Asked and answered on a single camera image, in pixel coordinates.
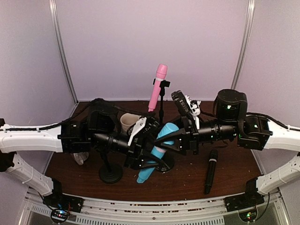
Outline blue toy microphone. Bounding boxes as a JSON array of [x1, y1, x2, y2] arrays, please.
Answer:
[[136, 122, 179, 184]]

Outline black toy microphone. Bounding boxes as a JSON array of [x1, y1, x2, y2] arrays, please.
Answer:
[[204, 150, 218, 195]]

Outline black microphone stand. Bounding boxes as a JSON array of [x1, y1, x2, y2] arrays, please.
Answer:
[[98, 153, 123, 184], [159, 80, 171, 125]]

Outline pink toy microphone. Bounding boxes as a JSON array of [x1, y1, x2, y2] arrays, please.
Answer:
[[148, 64, 168, 112]]

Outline taped base microphone stand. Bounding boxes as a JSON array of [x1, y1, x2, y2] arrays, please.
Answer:
[[155, 155, 175, 173]]

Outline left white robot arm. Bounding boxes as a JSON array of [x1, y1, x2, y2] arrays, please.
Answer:
[[0, 98, 159, 203]]

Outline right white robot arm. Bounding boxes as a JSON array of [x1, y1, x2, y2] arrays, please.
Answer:
[[155, 89, 300, 195]]

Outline white ceramic mug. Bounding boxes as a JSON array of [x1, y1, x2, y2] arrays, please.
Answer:
[[120, 113, 140, 134]]

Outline yellow inside cup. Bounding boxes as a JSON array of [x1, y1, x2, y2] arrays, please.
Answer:
[[72, 152, 89, 165]]

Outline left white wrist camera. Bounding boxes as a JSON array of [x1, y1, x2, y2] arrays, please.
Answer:
[[127, 117, 147, 147]]

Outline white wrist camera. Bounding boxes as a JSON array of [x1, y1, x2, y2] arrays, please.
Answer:
[[127, 117, 147, 147], [184, 95, 201, 130]]

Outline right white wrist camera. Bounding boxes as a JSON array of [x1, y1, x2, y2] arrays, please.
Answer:
[[184, 95, 201, 130]]

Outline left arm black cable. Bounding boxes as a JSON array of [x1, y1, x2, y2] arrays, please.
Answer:
[[0, 97, 155, 132]]

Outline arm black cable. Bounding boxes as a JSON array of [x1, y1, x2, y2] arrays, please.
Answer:
[[0, 97, 155, 132], [199, 110, 300, 131]]

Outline front aluminium rail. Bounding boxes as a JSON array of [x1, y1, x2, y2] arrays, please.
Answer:
[[23, 187, 291, 225]]

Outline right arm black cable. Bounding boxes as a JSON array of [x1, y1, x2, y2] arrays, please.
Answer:
[[199, 110, 300, 131]]

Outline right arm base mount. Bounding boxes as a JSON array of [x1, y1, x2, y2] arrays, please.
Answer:
[[224, 177, 270, 224]]

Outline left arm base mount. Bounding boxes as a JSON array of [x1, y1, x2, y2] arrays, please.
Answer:
[[42, 179, 84, 225]]

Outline right aluminium frame post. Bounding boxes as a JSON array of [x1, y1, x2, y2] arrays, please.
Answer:
[[230, 0, 256, 90]]

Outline aluminium frame post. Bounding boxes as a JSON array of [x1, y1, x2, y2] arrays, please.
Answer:
[[49, 0, 78, 104], [230, 0, 256, 90]]

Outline left aluminium frame post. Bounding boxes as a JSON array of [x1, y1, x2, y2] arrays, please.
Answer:
[[49, 0, 78, 104]]

